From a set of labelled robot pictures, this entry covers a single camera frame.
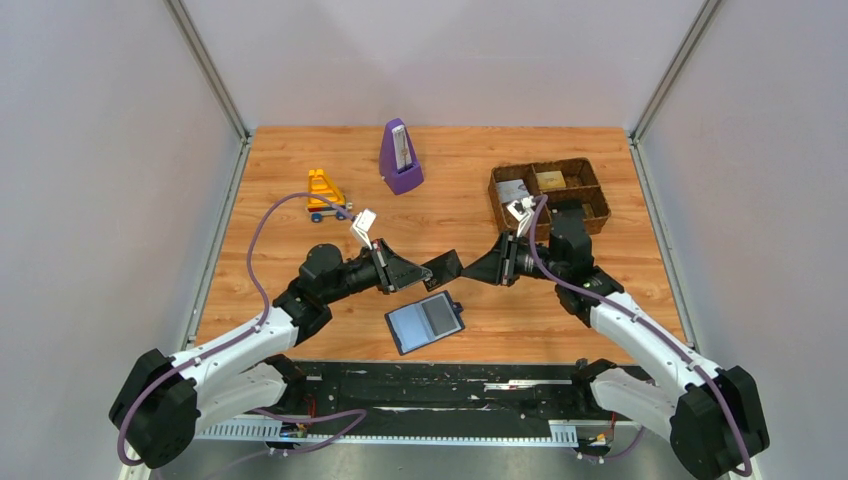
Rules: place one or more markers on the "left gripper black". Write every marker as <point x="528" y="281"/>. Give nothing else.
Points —
<point x="395" y="272"/>

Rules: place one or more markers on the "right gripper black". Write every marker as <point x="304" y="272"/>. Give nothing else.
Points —
<point x="497" y="265"/>

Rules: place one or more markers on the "dark silver card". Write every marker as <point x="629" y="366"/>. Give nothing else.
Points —
<point x="444" y="269"/>

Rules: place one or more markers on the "blue leather card holder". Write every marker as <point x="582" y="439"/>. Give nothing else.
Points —
<point x="418" y="324"/>

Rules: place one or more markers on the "white silver card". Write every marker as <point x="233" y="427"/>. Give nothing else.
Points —
<point x="511" y="190"/>

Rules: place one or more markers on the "dark grey VIP card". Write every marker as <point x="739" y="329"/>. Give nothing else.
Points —
<point x="573" y="208"/>

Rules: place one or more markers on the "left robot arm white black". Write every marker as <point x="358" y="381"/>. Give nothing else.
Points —
<point x="167" y="399"/>

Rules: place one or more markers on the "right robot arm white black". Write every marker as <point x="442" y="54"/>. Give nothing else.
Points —
<point x="712" y="417"/>

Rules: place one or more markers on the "gold card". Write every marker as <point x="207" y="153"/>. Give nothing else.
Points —
<point x="551" y="180"/>

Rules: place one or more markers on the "purple metronome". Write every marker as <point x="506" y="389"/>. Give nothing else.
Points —
<point x="398" y="163"/>

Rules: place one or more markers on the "brown wicker divided basket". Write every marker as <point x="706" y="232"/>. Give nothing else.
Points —
<point x="567" y="183"/>

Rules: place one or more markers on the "yellow toy on wheels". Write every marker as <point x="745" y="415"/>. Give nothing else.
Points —
<point x="325" y="199"/>

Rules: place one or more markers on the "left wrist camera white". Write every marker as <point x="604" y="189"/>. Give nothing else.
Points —
<point x="361" y="225"/>

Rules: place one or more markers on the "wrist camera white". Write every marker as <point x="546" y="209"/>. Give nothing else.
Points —
<point x="523" y="211"/>
<point x="361" y="225"/>

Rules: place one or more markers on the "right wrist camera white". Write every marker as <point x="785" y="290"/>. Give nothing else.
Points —
<point x="523" y="211"/>

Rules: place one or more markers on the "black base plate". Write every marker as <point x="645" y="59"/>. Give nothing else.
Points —
<point x="444" y="400"/>

